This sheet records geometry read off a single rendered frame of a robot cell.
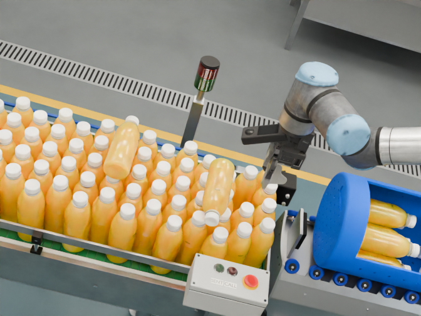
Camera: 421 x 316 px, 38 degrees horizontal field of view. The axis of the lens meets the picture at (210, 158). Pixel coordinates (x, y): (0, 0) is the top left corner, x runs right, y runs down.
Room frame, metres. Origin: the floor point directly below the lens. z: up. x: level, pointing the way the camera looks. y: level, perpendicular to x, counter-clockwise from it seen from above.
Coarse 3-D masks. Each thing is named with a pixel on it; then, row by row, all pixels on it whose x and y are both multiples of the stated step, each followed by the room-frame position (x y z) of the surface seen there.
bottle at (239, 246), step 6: (234, 234) 1.07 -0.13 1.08; (228, 240) 1.06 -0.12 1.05; (234, 240) 1.05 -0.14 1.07; (240, 240) 1.05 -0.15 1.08; (246, 240) 1.06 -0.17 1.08; (228, 246) 1.05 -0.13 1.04; (234, 246) 1.04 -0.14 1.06; (240, 246) 1.05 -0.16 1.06; (246, 246) 1.05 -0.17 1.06; (228, 252) 1.04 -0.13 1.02; (234, 252) 1.04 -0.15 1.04; (240, 252) 1.04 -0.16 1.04; (246, 252) 1.05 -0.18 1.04; (228, 258) 1.04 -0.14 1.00; (234, 258) 1.04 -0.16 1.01; (240, 258) 1.05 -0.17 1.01
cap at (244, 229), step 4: (240, 224) 1.08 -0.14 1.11; (244, 224) 1.08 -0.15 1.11; (248, 224) 1.09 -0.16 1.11; (240, 228) 1.07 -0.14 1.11; (244, 228) 1.07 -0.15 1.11; (248, 228) 1.08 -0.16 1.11; (240, 232) 1.06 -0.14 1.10; (244, 232) 1.06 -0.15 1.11; (248, 232) 1.06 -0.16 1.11; (244, 236) 1.06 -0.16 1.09
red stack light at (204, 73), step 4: (200, 64) 1.52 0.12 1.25; (200, 68) 1.51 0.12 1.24; (204, 68) 1.51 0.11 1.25; (200, 72) 1.51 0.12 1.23; (204, 72) 1.51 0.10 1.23; (208, 72) 1.51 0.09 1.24; (212, 72) 1.51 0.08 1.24; (216, 72) 1.52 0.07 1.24; (200, 76) 1.51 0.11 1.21; (204, 76) 1.51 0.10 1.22; (208, 76) 1.51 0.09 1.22; (212, 76) 1.51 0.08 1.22; (216, 76) 1.53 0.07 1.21
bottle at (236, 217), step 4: (236, 212) 1.15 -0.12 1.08; (240, 212) 1.14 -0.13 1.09; (232, 216) 1.14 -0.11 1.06; (236, 216) 1.13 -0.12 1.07; (240, 216) 1.13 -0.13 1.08; (244, 216) 1.13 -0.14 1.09; (248, 216) 1.13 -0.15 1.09; (252, 216) 1.15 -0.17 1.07; (232, 220) 1.13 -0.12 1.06; (236, 220) 1.13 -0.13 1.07; (240, 220) 1.12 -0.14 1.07; (244, 220) 1.13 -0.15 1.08; (248, 220) 1.13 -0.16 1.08; (252, 220) 1.14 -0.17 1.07; (232, 224) 1.12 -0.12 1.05; (236, 224) 1.12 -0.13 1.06; (252, 224) 1.14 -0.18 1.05; (232, 228) 1.12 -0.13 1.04
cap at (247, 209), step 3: (243, 204) 1.15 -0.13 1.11; (246, 204) 1.16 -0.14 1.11; (249, 204) 1.16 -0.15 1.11; (240, 207) 1.15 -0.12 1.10; (243, 207) 1.14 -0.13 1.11; (246, 207) 1.15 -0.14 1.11; (249, 207) 1.15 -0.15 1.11; (252, 207) 1.15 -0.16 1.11; (240, 210) 1.14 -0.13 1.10; (243, 210) 1.13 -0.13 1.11; (246, 210) 1.14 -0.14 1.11; (249, 210) 1.14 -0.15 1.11; (252, 210) 1.14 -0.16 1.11; (243, 213) 1.13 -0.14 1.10; (246, 213) 1.13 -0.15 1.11; (249, 213) 1.13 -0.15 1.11
